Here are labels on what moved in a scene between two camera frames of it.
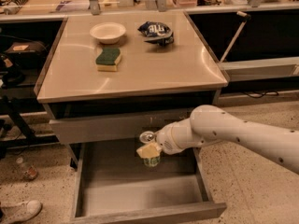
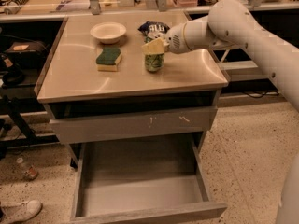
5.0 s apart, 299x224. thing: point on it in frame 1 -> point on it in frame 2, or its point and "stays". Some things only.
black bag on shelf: x=25 y=53 stays
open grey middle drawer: x=113 y=185 stays
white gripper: x=165 y=138 -> x=175 y=41
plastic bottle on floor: x=29 y=173 stays
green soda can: x=148 y=136 -> x=154 y=62
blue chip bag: x=157 y=33 stays
